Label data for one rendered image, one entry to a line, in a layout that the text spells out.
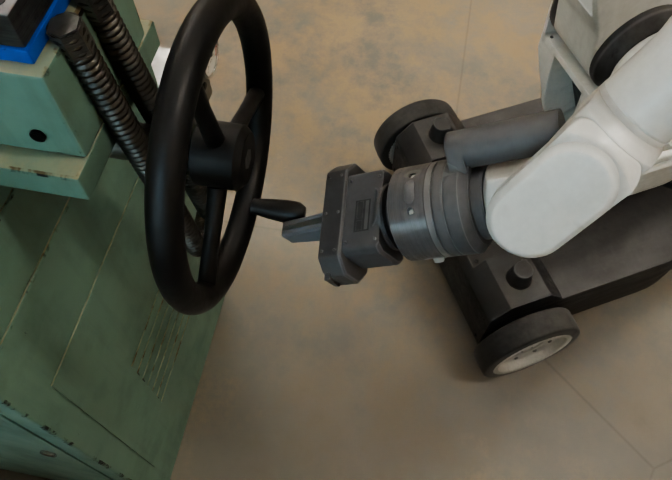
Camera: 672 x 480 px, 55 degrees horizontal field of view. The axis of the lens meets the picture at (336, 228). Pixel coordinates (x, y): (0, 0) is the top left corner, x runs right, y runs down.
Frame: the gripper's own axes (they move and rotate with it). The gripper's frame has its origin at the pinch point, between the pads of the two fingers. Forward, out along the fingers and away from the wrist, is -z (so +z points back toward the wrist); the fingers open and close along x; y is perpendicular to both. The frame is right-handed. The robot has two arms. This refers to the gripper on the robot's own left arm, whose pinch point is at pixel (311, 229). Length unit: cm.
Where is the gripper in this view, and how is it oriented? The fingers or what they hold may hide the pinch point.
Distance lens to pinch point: 66.6
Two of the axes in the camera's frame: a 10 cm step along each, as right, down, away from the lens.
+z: 8.5, -1.2, -5.1
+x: 0.9, -9.2, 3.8
